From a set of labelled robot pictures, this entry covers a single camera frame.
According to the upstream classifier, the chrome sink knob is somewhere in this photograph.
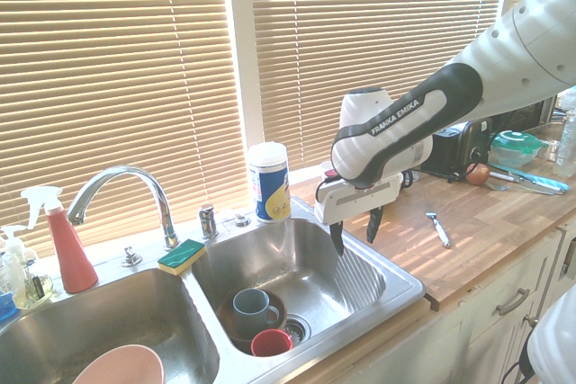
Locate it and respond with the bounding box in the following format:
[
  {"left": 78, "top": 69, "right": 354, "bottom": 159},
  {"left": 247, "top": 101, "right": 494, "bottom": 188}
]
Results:
[{"left": 120, "top": 245, "right": 144, "bottom": 268}]

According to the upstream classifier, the green lidded plastic container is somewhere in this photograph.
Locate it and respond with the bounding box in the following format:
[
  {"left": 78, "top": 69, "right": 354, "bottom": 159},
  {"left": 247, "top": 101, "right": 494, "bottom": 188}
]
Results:
[{"left": 489, "top": 129, "right": 544, "bottom": 169}]

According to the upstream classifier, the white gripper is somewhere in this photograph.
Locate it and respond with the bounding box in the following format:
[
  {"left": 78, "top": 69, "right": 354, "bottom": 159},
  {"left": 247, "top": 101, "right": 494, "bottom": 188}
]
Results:
[{"left": 313, "top": 172, "right": 404, "bottom": 258}]

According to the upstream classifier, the green and yellow sponge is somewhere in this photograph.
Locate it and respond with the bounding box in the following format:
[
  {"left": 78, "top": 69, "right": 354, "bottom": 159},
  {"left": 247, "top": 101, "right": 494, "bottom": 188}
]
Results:
[{"left": 157, "top": 238, "right": 207, "bottom": 277}]

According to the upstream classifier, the metal drain strainer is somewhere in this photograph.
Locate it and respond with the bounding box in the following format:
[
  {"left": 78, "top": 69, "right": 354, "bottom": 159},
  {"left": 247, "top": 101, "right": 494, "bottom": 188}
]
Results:
[{"left": 283, "top": 313, "right": 313, "bottom": 346}]

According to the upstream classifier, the brass cabinet handle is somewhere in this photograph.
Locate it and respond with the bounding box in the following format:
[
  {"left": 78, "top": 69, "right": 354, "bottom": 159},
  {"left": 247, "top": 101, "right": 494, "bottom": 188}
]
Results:
[{"left": 495, "top": 287, "right": 532, "bottom": 317}]

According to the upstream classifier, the chrome sink soap dispenser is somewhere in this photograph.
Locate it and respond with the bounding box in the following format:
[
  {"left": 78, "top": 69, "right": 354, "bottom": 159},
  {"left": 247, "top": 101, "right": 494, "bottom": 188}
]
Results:
[{"left": 199, "top": 203, "right": 221, "bottom": 240}]

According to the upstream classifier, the pink bowl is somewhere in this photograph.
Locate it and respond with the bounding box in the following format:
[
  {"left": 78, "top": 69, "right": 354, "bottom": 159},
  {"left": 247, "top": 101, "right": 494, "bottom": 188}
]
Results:
[{"left": 71, "top": 344, "right": 166, "bottom": 384}]

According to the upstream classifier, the black toaster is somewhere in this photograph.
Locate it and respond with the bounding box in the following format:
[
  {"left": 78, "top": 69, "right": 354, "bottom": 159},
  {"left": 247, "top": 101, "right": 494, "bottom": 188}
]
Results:
[{"left": 419, "top": 117, "right": 494, "bottom": 177}]

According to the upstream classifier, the chrome curved faucet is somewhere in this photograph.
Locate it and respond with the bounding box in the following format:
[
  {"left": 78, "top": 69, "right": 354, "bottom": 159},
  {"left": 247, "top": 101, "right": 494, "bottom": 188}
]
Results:
[{"left": 66, "top": 165, "right": 182, "bottom": 251}]

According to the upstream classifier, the teal-handled knife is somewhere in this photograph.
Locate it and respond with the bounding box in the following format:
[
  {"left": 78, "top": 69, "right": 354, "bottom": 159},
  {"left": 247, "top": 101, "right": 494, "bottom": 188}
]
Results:
[{"left": 488, "top": 161, "right": 570, "bottom": 195}]

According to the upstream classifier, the red spray bottle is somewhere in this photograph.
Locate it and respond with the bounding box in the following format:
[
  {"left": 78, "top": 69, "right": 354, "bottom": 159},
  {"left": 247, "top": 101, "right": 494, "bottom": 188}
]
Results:
[{"left": 20, "top": 185, "right": 100, "bottom": 294}]

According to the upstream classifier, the white marker pen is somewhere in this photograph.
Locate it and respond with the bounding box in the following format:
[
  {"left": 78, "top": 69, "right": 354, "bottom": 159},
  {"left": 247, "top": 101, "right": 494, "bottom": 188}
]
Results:
[{"left": 487, "top": 170, "right": 524, "bottom": 183}]

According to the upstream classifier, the white blue cleanser canister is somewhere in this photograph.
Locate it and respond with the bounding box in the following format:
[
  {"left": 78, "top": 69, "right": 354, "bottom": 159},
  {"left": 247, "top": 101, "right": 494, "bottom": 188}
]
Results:
[{"left": 248, "top": 141, "right": 293, "bottom": 225}]

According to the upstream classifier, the brown bowl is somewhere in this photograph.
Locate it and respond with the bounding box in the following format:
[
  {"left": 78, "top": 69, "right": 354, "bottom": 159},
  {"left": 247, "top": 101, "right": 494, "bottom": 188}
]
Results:
[{"left": 217, "top": 287, "right": 288, "bottom": 344}]

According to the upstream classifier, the stainless steel double sink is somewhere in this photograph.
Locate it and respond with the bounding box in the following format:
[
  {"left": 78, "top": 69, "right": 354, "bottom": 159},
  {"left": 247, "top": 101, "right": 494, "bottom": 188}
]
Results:
[{"left": 0, "top": 197, "right": 427, "bottom": 384}]

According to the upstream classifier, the white kitchen cabinet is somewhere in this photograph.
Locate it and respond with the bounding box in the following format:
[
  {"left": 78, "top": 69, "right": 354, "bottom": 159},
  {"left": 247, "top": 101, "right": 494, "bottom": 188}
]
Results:
[{"left": 287, "top": 217, "right": 576, "bottom": 384}]

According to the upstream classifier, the white-handled metal fork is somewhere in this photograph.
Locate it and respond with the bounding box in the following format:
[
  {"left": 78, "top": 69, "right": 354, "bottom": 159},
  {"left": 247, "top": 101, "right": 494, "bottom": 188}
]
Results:
[{"left": 425, "top": 211, "right": 452, "bottom": 249}]

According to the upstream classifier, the red apple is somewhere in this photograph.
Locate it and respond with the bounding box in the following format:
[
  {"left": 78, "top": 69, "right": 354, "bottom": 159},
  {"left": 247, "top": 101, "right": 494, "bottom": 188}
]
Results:
[{"left": 465, "top": 162, "right": 491, "bottom": 186}]

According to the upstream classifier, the grey ceramic mug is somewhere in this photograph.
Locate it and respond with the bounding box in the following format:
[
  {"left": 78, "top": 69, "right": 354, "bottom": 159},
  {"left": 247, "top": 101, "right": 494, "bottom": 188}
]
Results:
[{"left": 232, "top": 288, "right": 282, "bottom": 328}]

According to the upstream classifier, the clear soap pump bottle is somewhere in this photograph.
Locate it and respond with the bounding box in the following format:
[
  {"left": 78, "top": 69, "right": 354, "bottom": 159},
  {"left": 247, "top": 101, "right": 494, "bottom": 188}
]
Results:
[{"left": 0, "top": 224, "right": 33, "bottom": 309}]

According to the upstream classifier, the clear water bottle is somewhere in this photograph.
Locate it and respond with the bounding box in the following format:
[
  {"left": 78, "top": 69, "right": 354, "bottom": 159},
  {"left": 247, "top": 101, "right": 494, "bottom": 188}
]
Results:
[{"left": 552, "top": 109, "right": 576, "bottom": 179}]

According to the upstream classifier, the wide beige window blind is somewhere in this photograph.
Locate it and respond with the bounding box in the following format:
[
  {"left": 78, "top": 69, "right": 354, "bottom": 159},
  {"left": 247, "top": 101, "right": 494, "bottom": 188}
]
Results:
[{"left": 0, "top": 0, "right": 243, "bottom": 260}]

